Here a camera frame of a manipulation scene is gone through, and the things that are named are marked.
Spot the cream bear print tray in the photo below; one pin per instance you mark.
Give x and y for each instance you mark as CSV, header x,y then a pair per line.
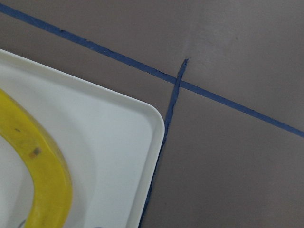
x,y
110,141

